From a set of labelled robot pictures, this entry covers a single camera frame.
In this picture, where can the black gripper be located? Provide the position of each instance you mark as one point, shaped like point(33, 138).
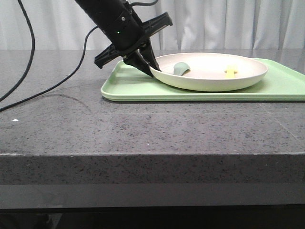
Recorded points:
point(131, 41)

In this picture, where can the white round plate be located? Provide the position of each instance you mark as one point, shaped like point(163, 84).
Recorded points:
point(207, 71)

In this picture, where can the yellow plastic fork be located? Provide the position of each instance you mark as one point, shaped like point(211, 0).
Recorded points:
point(231, 71)

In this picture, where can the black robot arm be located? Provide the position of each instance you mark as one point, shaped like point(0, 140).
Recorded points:
point(106, 13)

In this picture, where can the green plastic spoon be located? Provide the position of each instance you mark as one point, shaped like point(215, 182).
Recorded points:
point(181, 68)

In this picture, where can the white curtain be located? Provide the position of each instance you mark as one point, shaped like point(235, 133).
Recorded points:
point(197, 24)

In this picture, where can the light green serving tray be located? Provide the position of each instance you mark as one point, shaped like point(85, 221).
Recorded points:
point(127, 84)

